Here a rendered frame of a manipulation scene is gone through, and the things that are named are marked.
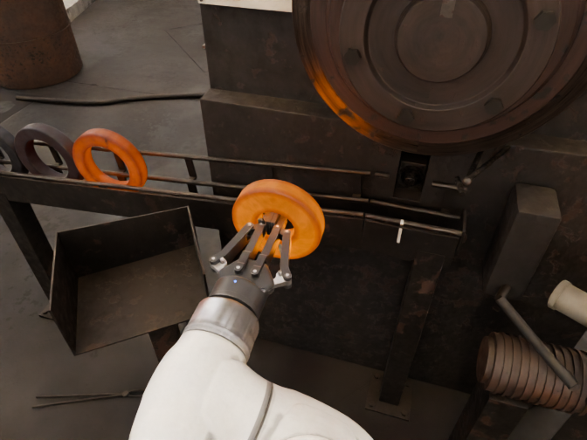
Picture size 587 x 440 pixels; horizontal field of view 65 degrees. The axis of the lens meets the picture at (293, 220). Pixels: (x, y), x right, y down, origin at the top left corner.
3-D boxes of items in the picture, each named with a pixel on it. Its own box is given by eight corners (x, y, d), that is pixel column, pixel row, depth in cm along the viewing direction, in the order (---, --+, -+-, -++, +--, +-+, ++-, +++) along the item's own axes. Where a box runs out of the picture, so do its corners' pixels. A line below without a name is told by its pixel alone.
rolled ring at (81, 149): (57, 143, 112) (65, 136, 114) (102, 202, 121) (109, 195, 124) (110, 127, 103) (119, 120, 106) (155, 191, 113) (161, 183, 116)
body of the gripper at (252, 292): (206, 321, 66) (231, 273, 72) (262, 336, 64) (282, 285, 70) (197, 290, 60) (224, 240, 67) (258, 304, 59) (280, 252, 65)
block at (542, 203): (480, 261, 107) (514, 177, 91) (517, 268, 105) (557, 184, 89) (481, 295, 99) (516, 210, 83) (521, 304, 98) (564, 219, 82)
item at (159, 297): (136, 406, 139) (55, 231, 91) (223, 381, 145) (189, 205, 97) (141, 476, 124) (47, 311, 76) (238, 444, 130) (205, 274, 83)
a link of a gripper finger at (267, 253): (247, 272, 65) (257, 275, 64) (274, 220, 72) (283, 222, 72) (250, 290, 67) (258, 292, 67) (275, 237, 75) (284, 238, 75)
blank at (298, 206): (228, 175, 76) (220, 189, 74) (318, 180, 71) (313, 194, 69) (250, 242, 86) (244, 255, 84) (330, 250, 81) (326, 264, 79)
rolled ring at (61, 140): (58, 129, 109) (67, 123, 112) (0, 127, 115) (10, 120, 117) (90, 192, 121) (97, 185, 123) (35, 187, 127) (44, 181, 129)
